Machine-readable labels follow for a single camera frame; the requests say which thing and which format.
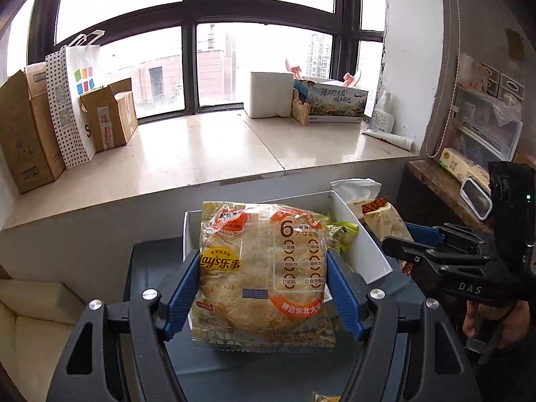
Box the beige tissue pack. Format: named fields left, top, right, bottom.
left=330, top=178, right=383, bottom=218

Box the wooden side table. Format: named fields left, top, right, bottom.
left=406, top=159, right=495, bottom=233

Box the yellow-green snack packet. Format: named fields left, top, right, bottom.
left=327, top=221, right=360, bottom=258

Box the pink patterned box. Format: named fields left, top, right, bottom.
left=458, top=54, right=525, bottom=100

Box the white desk clock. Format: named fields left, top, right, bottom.
left=460, top=177, right=494, bottom=221

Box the green and white tissue box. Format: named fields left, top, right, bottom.
left=438, top=147, right=478, bottom=183

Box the white tissue roll block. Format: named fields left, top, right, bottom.
left=244, top=71, right=294, bottom=119

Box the white bag with coloured squares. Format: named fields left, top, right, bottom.
left=63, top=29, right=105, bottom=151

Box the white plastic bottle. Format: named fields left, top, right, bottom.
left=371, top=91, right=395, bottom=135

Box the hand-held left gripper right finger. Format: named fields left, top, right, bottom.
left=327, top=251, right=482, bottom=402

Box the person's right hand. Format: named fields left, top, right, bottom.
left=462, top=299, right=532, bottom=350

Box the cream sofa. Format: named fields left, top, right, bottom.
left=0, top=278, right=90, bottom=402

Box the tall brown cardboard box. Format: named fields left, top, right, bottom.
left=25, top=64, right=67, bottom=179
left=0, top=70, right=55, bottom=193

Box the small brown paper bag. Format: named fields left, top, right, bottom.
left=292, top=92, right=311, bottom=126

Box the beige snack packet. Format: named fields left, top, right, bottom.
left=361, top=201, right=415, bottom=276

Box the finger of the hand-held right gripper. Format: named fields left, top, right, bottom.
left=404, top=223, right=495, bottom=252
left=381, top=237, right=461, bottom=277

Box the polka dot paper bag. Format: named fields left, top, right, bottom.
left=45, top=48, right=96, bottom=168

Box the clear plastic storage box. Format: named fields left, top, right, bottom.
left=454, top=86, right=524, bottom=162

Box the white tube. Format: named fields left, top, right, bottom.
left=362, top=129, right=413, bottom=150

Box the white storage box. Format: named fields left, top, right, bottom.
left=183, top=190, right=393, bottom=352

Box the black window frame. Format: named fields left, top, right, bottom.
left=27, top=0, right=386, bottom=119

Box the round cracker snack packet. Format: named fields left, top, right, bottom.
left=190, top=201, right=338, bottom=350

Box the open brown cardboard box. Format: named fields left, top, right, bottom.
left=79, top=77, right=139, bottom=151

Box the illustrated cardboard box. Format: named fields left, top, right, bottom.
left=293, top=77, right=369, bottom=125

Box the grey cushion mat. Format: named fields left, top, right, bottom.
left=123, top=239, right=457, bottom=402

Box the white hanging cord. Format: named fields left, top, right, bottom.
left=423, top=0, right=459, bottom=159

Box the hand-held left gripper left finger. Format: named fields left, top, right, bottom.
left=46, top=249, right=202, bottom=402

